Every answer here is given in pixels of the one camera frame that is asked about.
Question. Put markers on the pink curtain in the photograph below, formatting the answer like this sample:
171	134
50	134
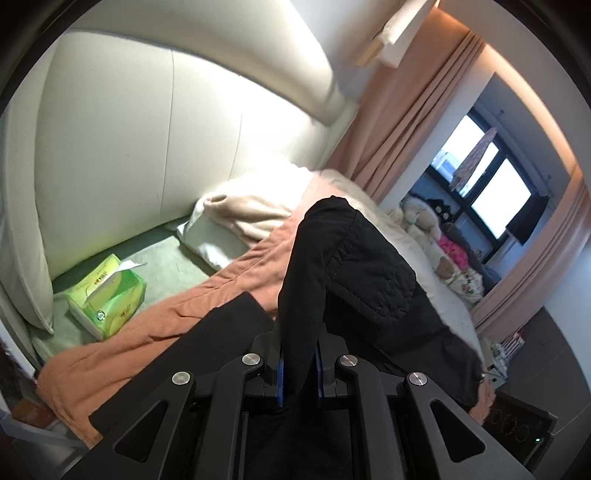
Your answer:
406	115
540	258

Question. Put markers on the cream padded headboard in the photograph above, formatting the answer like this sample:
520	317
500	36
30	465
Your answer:
138	138

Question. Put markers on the stack of folded black clothes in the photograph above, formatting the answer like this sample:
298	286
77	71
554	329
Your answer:
221	327

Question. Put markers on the beige plush toy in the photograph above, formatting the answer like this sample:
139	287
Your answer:
420	217

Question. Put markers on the pink cloth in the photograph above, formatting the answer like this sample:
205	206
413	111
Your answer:
452	247

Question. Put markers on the orange blanket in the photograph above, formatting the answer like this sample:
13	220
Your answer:
184	295

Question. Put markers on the dark hanging garment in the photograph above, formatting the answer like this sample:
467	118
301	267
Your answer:
526	221

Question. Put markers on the grey-green bed sheet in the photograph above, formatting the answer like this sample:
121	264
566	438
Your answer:
138	249

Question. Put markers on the white nightstand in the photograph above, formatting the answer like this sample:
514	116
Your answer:
496	369

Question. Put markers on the black plush toy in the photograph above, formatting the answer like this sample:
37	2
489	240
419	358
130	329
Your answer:
438	207

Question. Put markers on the floral hanging garment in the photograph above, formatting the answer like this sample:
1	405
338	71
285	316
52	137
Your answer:
475	157

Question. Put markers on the cream blanket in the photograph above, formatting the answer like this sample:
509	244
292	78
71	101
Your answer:
258	207

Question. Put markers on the black framed window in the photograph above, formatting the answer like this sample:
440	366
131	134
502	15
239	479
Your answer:
503	198

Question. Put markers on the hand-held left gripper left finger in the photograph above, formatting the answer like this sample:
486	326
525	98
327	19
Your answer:
280	383

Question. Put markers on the white air conditioner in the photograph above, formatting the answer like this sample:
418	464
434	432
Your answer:
397	32

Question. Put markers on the bear print quilt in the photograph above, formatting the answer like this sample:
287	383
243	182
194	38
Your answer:
461	281

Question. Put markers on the grey pillow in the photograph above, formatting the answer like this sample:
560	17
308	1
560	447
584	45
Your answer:
485	272

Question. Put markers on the green tissue pack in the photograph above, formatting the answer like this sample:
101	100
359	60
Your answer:
115	300

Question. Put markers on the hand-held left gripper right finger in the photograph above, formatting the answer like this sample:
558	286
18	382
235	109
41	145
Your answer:
318	381

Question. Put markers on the orange box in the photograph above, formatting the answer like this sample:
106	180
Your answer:
32	408

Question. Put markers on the white pillow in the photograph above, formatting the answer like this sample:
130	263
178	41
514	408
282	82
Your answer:
212	240

